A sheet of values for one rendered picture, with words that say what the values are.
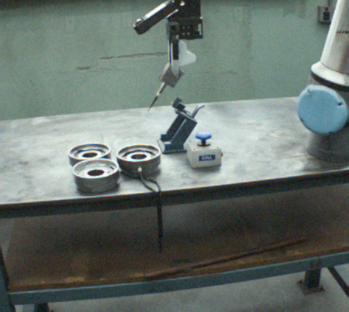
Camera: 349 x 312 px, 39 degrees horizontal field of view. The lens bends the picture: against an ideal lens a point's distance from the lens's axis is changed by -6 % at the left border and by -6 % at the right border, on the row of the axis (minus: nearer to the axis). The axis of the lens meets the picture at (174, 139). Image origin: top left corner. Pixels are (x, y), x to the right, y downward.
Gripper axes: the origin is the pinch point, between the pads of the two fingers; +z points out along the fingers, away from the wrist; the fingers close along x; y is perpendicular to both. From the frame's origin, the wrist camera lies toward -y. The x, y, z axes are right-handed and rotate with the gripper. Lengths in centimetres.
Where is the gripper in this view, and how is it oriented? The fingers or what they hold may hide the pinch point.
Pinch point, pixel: (172, 71)
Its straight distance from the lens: 130.5
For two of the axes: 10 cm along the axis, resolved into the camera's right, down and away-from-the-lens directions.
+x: -1.6, -3.5, 9.2
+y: 9.9, -0.9, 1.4
